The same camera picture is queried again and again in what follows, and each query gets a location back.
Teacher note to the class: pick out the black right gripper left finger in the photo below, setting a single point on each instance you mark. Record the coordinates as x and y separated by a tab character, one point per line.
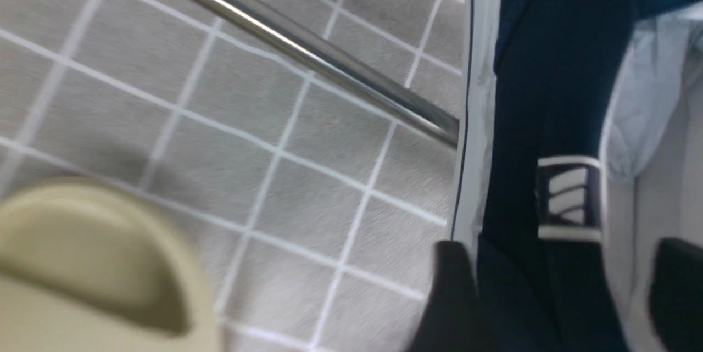
451	320

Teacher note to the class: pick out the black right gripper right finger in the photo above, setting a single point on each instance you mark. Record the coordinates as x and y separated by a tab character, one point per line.
675	300

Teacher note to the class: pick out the metal shoe rack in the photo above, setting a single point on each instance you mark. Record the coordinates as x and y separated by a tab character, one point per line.
333	63

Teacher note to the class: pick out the olive green slipper right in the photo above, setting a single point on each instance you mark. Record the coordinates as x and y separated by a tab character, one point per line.
88	267

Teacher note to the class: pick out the grey checked tablecloth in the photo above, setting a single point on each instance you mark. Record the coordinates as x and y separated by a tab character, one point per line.
314	213

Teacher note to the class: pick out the navy slip-on shoe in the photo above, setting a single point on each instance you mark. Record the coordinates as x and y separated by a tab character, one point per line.
580	149

